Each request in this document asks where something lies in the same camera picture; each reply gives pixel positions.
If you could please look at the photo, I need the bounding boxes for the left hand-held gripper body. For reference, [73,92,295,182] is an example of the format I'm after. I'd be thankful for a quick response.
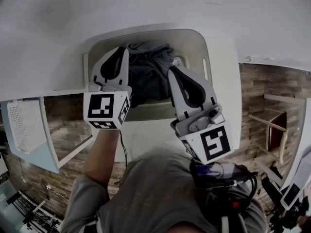
[83,82,133,131]

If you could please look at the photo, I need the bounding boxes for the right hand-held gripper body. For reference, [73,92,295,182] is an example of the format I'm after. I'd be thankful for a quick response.
[171,103,234,165]

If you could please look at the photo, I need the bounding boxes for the dark grey garment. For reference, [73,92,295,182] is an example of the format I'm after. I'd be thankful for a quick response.
[125,41,175,109]

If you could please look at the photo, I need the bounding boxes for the grey plastic laundry basket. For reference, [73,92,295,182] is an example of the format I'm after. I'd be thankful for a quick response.
[82,29,213,122]

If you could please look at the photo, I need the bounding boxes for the person's left forearm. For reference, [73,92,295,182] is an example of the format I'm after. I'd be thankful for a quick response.
[84,129,122,189]

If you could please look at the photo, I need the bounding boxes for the black phone with lit screen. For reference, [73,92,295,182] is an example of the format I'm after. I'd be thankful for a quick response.
[190,161,252,184]

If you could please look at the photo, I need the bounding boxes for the wooden chair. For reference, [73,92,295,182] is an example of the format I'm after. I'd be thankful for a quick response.
[247,93,306,165]

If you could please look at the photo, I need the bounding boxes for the white perforated plastic basket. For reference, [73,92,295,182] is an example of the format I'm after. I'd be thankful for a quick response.
[6,99,48,154]

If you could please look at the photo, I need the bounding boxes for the person's grey shirt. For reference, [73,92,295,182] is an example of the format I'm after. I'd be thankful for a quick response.
[59,153,269,233]

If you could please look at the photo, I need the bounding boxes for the white machine with display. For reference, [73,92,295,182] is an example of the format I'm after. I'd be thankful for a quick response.
[279,147,311,211]

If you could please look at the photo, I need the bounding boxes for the black metal rack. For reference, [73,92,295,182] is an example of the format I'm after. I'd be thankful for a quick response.
[7,190,61,233]

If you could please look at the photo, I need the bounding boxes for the black cable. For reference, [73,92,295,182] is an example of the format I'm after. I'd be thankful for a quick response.
[118,130,129,167]

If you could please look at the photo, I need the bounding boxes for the black harness mount with cables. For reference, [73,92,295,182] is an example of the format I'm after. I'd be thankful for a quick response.
[194,171,258,218]

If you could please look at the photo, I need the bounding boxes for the light blue table white frame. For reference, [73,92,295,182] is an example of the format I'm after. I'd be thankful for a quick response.
[0,96,94,174]

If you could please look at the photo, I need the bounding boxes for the black camera equipment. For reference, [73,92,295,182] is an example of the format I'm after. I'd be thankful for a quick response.
[261,176,311,230]

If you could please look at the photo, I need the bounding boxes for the white cable with plug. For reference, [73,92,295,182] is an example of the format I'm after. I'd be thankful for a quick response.
[45,184,70,198]

